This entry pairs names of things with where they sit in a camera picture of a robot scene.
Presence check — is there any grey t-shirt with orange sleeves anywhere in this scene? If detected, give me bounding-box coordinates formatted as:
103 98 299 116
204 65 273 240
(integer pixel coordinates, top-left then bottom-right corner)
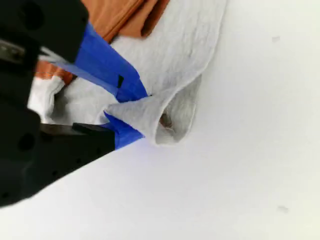
27 0 229 147

